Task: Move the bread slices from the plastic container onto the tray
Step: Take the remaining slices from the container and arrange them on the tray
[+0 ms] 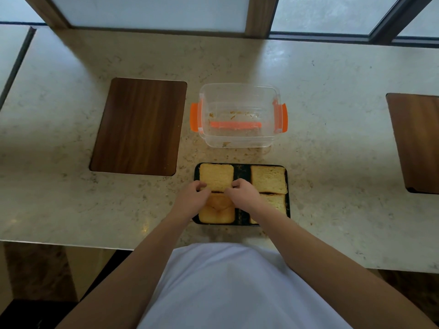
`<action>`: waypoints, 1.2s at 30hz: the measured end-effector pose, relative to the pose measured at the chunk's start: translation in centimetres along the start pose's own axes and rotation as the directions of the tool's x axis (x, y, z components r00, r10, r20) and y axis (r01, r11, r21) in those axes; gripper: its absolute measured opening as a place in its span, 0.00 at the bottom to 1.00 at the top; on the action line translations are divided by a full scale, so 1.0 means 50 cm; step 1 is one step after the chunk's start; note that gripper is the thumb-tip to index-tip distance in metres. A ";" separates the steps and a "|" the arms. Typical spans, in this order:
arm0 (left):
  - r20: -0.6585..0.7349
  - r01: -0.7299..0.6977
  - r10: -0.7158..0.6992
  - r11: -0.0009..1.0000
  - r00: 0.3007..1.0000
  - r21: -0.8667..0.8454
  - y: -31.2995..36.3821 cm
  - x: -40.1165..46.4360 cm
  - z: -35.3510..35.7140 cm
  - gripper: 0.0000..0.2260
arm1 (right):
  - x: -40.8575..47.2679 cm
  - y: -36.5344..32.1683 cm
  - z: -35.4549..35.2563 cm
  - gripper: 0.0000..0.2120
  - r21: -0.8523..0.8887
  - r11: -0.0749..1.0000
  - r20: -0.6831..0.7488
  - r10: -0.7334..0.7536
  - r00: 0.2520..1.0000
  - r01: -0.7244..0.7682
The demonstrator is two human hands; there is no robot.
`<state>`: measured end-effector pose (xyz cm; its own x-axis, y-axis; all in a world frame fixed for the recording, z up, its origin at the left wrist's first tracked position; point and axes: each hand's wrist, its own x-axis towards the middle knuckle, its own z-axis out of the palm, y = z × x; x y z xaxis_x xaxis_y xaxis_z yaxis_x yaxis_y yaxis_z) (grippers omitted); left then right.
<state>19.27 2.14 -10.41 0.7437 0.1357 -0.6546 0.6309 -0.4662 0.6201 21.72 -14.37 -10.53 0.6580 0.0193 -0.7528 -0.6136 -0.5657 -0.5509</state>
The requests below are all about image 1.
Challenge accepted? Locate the person's right hand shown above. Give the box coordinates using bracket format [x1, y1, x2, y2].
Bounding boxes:
[225, 178, 272, 223]

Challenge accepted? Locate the person's left hand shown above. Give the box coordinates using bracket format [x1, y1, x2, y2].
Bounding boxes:
[168, 180, 212, 226]

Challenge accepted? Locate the dark green tray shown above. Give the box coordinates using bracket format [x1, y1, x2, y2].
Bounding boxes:
[192, 162, 291, 227]

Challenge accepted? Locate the yellow bread slice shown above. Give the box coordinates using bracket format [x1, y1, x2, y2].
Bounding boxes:
[249, 193, 287, 225]
[198, 192, 236, 224]
[250, 165, 288, 195]
[199, 163, 235, 193]

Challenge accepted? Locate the clear container with orange clips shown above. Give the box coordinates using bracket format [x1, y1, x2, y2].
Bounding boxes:
[190, 82, 289, 149]

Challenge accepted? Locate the person's left forearm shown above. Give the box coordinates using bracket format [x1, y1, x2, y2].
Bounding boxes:
[56, 212, 187, 329]

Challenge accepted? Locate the person's right forearm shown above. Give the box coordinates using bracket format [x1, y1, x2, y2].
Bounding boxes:
[253, 205, 436, 329]

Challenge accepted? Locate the brown wooden inlay panel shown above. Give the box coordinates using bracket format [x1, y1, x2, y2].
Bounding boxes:
[385, 92, 439, 195]
[89, 77, 188, 177]

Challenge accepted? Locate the white shirt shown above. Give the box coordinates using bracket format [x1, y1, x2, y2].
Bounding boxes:
[137, 243, 354, 329]

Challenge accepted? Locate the wooden window post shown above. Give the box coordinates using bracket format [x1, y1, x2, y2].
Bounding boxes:
[244, 0, 279, 39]
[22, 0, 71, 30]

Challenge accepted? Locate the dark metal window frame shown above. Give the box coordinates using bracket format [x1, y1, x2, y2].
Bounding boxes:
[269, 0, 439, 48]

